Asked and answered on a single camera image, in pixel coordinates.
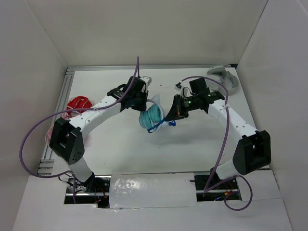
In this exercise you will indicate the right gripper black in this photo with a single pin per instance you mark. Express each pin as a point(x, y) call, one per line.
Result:
point(175, 112)

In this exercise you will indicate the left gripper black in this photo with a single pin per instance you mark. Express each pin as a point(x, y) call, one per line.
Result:
point(143, 107)

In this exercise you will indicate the teal cat-ear headphones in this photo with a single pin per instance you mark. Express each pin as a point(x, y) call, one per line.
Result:
point(152, 118)

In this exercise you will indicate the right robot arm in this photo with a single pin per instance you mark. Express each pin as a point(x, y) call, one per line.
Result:
point(253, 150)

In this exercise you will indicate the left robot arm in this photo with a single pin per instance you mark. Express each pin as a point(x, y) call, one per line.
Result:
point(67, 138)

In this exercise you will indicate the white grey headphones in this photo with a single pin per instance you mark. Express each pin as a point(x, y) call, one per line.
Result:
point(224, 77)

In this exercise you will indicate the red headphones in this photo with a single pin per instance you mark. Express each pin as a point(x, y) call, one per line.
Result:
point(79, 102)

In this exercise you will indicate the pink headphones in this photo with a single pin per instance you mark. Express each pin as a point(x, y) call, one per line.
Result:
point(48, 135)

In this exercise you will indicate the white taped sheet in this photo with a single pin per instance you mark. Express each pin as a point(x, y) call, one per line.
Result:
point(151, 190)

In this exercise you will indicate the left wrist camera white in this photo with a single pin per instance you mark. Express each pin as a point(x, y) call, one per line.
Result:
point(147, 81)

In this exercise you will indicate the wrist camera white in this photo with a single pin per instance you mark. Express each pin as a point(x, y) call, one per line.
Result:
point(185, 92)
point(147, 81)

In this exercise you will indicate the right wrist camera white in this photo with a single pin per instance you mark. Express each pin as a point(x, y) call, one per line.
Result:
point(185, 92)

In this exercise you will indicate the aluminium rail frame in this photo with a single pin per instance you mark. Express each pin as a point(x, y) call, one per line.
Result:
point(46, 163)

